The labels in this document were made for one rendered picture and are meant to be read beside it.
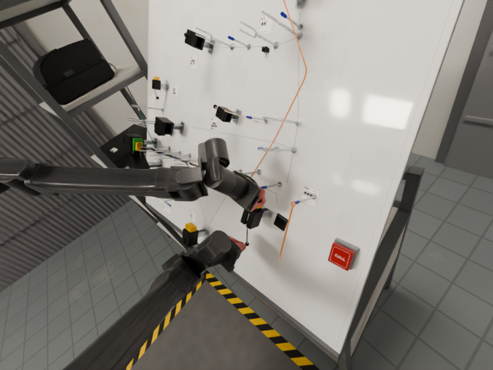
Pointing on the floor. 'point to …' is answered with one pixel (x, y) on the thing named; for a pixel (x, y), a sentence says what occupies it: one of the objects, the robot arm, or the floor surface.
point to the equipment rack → (7, 7)
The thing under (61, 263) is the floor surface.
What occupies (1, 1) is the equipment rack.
